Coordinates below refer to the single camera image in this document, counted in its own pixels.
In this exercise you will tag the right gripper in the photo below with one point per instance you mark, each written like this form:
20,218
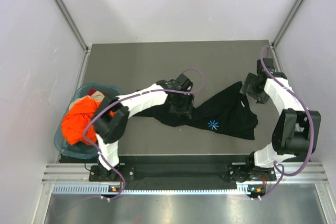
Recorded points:
261,98

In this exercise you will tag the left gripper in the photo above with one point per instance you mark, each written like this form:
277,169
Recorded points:
186,109

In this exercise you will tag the black t-shirt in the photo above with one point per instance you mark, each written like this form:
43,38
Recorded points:
227,112

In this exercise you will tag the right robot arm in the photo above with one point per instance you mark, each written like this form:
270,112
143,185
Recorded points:
295,133

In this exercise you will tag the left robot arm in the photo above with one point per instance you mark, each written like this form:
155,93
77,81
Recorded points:
168,101

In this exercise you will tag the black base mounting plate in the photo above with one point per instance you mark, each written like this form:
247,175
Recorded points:
183,172

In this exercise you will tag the beige garment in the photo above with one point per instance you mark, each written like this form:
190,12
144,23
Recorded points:
97,96

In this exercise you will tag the red garment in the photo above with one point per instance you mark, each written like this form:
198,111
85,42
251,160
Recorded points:
92,91

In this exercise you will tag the teal plastic basket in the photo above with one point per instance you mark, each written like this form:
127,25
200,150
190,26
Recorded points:
81,150

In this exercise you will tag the orange t-shirt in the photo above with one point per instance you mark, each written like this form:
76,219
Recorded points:
77,118

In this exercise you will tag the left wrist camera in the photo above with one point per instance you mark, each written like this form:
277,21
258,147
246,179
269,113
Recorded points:
183,83

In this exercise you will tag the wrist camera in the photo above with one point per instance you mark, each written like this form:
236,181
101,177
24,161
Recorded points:
265,63
183,83

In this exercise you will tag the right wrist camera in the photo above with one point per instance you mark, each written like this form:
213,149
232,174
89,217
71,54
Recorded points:
265,63

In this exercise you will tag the slotted cable duct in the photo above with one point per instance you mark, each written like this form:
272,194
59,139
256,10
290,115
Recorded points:
107,189

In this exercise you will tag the aluminium frame rail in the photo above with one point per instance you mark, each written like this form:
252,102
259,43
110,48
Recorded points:
313,173

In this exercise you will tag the right corner aluminium post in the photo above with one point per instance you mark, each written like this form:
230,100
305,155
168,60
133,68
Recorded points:
287,22

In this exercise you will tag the corner aluminium post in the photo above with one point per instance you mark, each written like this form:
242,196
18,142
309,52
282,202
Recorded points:
287,22
73,27

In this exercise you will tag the left corner aluminium post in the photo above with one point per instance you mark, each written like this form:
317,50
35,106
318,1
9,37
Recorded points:
73,27

